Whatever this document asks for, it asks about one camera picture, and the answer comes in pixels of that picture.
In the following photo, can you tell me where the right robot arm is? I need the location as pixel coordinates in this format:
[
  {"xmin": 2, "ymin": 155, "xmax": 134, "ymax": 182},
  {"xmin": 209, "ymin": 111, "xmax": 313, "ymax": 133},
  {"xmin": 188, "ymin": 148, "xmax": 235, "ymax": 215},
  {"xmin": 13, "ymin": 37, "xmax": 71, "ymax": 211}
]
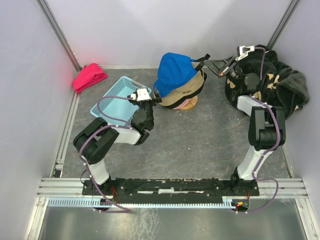
[{"xmin": 203, "ymin": 54, "xmax": 286, "ymax": 196}]

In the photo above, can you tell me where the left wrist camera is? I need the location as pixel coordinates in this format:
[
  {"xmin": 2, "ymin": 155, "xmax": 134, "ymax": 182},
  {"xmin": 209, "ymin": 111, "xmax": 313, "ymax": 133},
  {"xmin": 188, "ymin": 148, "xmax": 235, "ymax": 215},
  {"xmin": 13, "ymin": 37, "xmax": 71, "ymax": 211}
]
[{"xmin": 128, "ymin": 88, "xmax": 152, "ymax": 102}]

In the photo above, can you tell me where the aluminium rail frame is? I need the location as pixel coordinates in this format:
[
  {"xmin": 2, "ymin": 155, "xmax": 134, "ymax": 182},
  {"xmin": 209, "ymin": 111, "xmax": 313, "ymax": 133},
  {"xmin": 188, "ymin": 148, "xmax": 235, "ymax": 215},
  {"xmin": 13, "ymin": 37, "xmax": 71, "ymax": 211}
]
[{"xmin": 36, "ymin": 178, "xmax": 308, "ymax": 199}]

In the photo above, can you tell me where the black NY cap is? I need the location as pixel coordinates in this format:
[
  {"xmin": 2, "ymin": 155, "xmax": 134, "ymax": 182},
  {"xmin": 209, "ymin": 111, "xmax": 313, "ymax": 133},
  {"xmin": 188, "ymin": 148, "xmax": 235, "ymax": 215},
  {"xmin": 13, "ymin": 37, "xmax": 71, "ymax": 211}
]
[{"xmin": 165, "ymin": 104, "xmax": 180, "ymax": 110}]

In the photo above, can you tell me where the blue perforated plastic basket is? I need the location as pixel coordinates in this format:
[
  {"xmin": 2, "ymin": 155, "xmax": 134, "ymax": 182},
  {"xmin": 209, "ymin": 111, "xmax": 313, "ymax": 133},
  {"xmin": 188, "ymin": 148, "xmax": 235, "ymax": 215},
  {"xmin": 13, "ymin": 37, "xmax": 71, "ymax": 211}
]
[{"xmin": 90, "ymin": 76, "xmax": 152, "ymax": 127}]

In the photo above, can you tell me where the tan sport cap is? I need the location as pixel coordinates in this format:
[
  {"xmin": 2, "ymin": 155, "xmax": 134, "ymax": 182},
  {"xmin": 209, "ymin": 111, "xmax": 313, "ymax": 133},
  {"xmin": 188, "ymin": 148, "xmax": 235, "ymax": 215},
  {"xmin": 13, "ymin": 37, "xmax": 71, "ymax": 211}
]
[{"xmin": 160, "ymin": 70, "xmax": 208, "ymax": 107}]

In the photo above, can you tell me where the blue hat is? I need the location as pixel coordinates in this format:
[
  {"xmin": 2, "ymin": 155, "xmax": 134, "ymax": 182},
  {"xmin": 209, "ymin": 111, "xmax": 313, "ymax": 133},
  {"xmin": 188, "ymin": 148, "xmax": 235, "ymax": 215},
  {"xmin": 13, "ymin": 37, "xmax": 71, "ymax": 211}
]
[{"xmin": 153, "ymin": 52, "xmax": 211, "ymax": 98}]

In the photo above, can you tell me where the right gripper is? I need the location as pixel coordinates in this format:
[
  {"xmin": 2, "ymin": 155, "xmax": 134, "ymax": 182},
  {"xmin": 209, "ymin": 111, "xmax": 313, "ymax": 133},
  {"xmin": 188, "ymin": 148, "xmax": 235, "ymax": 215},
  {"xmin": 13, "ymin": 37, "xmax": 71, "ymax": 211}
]
[{"xmin": 203, "ymin": 55, "xmax": 244, "ymax": 90}]

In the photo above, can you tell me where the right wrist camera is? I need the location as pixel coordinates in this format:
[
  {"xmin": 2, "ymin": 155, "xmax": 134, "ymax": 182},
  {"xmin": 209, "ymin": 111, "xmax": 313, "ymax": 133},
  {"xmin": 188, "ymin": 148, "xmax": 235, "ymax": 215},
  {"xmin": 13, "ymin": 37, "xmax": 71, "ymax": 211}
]
[{"xmin": 235, "ymin": 45, "xmax": 255, "ymax": 62}]

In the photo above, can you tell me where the wooden hat stand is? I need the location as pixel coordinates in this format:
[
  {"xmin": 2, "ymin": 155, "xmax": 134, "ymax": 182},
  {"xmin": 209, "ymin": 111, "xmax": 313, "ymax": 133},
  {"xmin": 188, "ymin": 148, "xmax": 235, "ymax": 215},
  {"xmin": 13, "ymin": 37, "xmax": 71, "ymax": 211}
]
[{"xmin": 181, "ymin": 95, "xmax": 198, "ymax": 111}]

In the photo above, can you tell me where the magenta cloth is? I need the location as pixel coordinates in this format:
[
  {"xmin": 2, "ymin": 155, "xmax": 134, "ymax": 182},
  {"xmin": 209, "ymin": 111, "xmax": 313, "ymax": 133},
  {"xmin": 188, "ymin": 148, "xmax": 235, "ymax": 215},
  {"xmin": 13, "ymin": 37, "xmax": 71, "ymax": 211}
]
[{"xmin": 72, "ymin": 63, "xmax": 108, "ymax": 93}]

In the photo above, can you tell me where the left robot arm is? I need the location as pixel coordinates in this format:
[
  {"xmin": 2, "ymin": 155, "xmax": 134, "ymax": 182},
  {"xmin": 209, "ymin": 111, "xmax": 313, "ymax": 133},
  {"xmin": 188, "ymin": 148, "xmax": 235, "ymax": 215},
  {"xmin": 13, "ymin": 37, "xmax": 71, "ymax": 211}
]
[{"xmin": 73, "ymin": 88, "xmax": 162, "ymax": 195}]

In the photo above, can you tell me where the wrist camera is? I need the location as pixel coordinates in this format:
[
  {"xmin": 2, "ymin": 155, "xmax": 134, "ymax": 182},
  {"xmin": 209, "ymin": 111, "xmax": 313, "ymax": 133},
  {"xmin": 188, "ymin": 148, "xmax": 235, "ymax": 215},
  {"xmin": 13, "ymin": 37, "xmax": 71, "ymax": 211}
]
[
  {"xmin": 128, "ymin": 88, "xmax": 152, "ymax": 102},
  {"xmin": 235, "ymin": 45, "xmax": 255, "ymax": 62}
]

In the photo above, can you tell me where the left corner aluminium post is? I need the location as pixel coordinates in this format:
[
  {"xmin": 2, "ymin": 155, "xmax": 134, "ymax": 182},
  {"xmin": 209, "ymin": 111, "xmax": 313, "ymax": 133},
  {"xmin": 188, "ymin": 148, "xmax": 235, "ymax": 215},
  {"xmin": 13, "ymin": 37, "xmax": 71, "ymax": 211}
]
[{"xmin": 36, "ymin": 0, "xmax": 82, "ymax": 72}]

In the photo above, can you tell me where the corner aluminium post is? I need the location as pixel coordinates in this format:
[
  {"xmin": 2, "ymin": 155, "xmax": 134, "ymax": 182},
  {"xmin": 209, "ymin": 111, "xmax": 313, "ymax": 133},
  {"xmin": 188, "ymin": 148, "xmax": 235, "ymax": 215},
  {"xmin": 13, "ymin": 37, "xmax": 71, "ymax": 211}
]
[
  {"xmin": 266, "ymin": 0, "xmax": 301, "ymax": 50},
  {"xmin": 36, "ymin": 0, "xmax": 82, "ymax": 72}
]

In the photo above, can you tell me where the black floral plush blanket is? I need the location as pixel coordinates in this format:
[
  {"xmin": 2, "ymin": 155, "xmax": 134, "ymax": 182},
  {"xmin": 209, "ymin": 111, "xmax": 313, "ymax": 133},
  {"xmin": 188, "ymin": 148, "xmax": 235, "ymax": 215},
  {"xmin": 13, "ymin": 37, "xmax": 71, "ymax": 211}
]
[{"xmin": 236, "ymin": 44, "xmax": 310, "ymax": 119}]

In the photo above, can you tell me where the right corner aluminium post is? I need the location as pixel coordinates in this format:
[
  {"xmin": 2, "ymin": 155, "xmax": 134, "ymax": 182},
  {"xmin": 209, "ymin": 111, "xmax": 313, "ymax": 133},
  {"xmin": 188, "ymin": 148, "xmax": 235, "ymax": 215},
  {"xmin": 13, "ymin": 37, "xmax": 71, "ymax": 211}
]
[{"xmin": 266, "ymin": 0, "xmax": 301, "ymax": 50}]

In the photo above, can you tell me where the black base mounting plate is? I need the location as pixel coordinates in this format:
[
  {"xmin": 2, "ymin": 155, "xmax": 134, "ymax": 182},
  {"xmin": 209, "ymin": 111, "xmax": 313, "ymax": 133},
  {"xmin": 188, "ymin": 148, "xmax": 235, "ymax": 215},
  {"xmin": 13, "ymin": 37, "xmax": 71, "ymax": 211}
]
[{"xmin": 82, "ymin": 177, "xmax": 260, "ymax": 204}]

